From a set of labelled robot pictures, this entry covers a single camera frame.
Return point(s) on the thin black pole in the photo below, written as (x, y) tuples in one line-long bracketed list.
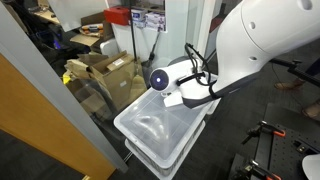
[(132, 30)]

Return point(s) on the brown shoe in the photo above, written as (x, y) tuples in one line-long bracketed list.
[(288, 85), (312, 110)]

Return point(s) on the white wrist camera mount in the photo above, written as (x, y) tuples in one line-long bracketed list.
[(173, 100)]

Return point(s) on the white plastic container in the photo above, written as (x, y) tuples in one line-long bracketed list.
[(109, 47)]

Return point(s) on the orange wooden door panel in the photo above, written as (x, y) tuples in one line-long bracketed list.
[(43, 126)]

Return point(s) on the cardboard box with orange items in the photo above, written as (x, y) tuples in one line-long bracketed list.
[(90, 33)]

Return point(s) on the small black connector block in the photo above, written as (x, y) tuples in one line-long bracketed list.
[(300, 146)]

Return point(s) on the black perforated breadboard plate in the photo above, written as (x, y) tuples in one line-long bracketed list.
[(286, 150)]

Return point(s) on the translucent plastic storage bin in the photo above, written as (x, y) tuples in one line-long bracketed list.
[(156, 133)]

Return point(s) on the white printed carton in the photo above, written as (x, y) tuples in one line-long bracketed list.
[(138, 18), (155, 21)]

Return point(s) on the flattened cardboard pieces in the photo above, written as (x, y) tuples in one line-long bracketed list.
[(78, 66)]

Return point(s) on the red metal box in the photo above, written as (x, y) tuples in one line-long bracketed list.
[(116, 15)]

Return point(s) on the grey plastic storage bin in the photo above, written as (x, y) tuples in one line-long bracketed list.
[(166, 168)]

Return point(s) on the large open cardboard box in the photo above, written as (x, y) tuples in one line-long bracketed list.
[(116, 76)]

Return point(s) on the black camera stand bar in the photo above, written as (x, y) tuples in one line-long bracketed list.
[(296, 70)]

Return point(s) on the grey door frame post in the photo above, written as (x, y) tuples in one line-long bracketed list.
[(50, 90)]

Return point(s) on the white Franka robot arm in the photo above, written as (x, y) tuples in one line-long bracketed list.
[(266, 36)]

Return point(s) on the white board sheet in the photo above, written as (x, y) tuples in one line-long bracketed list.
[(76, 13)]

